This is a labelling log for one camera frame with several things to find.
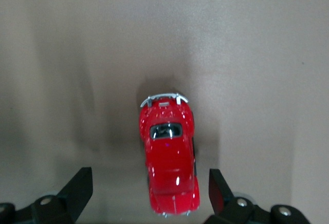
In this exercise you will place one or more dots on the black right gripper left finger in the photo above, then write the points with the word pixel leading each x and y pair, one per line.
pixel 77 195

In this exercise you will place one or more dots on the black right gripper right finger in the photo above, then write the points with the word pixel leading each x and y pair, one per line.
pixel 221 203

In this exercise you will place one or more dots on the red beetle toy car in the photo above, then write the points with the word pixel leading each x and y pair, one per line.
pixel 169 162

